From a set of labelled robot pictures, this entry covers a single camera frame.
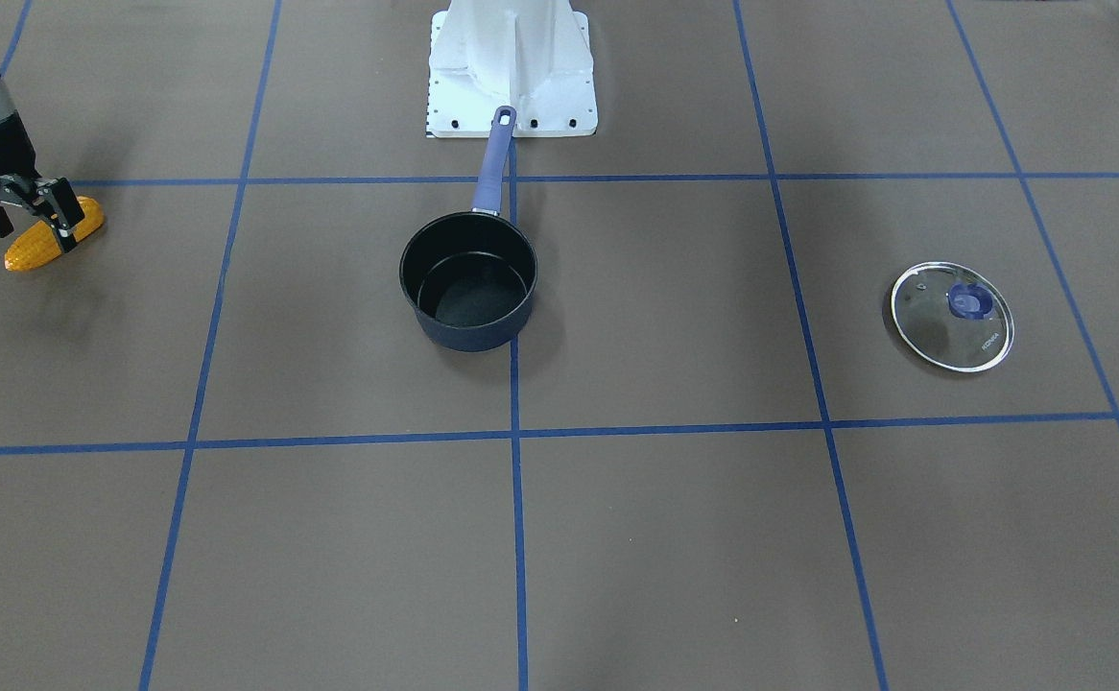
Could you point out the yellow plastic corn cob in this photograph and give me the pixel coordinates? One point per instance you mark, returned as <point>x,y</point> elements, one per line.
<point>37,246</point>

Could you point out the glass lid with blue knob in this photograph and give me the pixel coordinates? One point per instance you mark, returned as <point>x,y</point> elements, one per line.
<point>951,317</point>

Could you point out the dark blue saucepan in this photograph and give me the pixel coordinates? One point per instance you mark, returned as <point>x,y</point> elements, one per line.
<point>470,277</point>

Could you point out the white pedestal column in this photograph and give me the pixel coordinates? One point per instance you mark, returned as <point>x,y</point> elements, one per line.
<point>534,56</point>

